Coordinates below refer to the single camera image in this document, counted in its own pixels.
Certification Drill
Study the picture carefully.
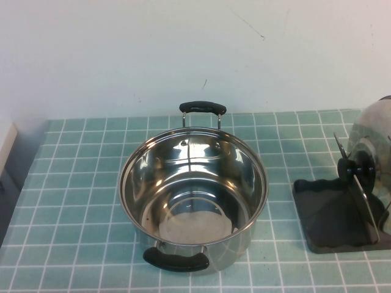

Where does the beige board edge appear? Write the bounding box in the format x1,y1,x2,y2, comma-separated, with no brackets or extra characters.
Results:
0,121,21,190

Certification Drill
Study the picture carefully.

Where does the teal tile pattern tablecloth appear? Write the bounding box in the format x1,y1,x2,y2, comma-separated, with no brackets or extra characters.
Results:
0,109,391,293

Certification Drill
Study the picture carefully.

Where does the dark lid rack with dividers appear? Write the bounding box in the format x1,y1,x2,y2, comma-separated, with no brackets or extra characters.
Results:
292,131,391,255

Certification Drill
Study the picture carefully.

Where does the steel lid with black knob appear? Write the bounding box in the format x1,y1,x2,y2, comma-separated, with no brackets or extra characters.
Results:
337,94,391,211

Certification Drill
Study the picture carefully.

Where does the steel pot with black handles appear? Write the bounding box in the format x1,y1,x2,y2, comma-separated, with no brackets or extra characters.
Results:
117,101,270,273

